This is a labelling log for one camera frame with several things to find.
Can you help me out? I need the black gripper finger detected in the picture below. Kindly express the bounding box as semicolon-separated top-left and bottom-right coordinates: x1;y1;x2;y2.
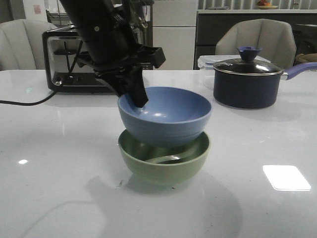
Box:
119;66;149;108
96;74;128;97

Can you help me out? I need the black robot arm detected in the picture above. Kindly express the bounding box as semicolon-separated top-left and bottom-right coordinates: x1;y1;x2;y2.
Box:
61;0;165;108

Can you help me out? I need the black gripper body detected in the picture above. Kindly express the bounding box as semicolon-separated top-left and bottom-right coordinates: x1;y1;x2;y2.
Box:
77;45;166;81

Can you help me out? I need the dark kitchen counter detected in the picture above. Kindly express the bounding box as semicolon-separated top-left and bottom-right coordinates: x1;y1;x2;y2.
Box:
194;9;317;69

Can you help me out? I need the woven basket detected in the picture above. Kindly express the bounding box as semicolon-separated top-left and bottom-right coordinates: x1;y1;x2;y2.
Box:
295;53;317;64

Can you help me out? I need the black chrome four-slot toaster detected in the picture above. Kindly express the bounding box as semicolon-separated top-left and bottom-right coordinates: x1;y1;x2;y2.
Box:
42;25;112;94

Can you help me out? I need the fruit bowl on counter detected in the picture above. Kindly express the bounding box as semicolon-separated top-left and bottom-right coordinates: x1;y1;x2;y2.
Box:
256;0;278;10

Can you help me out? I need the left beige upholstered chair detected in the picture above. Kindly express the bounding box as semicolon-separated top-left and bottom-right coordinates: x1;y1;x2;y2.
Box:
0;19;56;71

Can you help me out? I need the clear plastic food container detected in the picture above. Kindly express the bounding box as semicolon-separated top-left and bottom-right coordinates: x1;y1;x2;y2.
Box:
198;55;268;75

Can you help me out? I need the green bowl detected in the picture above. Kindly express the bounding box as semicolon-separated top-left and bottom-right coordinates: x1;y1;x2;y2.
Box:
118;130;211;186

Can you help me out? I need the glass pot lid blue knob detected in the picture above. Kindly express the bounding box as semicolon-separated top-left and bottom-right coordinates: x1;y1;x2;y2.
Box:
213;46;283;76

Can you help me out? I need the right beige upholstered chair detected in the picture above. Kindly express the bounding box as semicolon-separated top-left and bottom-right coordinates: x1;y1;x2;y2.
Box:
215;19;297;68

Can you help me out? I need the blue bowl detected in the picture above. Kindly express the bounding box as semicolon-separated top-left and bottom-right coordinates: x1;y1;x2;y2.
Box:
118;87;212;147

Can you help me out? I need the white cabinet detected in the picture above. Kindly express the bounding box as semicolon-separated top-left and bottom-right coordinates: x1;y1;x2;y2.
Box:
152;0;199;70

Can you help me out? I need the dark blue saucepan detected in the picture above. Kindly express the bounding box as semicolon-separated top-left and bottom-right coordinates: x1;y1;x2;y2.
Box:
213;62;317;109

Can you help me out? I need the beige upholstered chair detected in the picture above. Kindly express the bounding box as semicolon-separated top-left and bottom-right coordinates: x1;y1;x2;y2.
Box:
215;19;297;68
0;19;56;71

